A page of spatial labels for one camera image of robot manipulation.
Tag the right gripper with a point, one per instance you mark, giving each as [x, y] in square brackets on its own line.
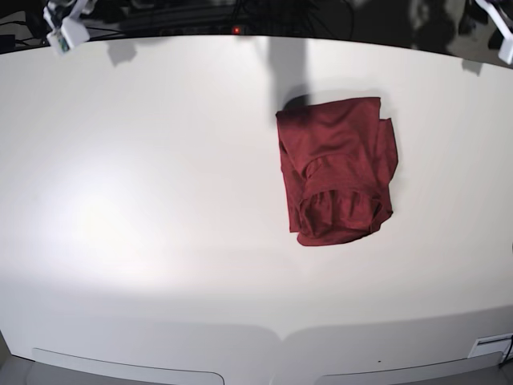
[55, 11]

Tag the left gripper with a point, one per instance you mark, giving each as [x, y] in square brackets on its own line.
[493, 11]

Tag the dark red long-sleeve shirt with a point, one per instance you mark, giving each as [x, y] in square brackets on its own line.
[337, 161]

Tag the black power strip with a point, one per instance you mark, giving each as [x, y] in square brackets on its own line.
[179, 30]

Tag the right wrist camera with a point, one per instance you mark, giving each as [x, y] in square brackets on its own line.
[68, 36]

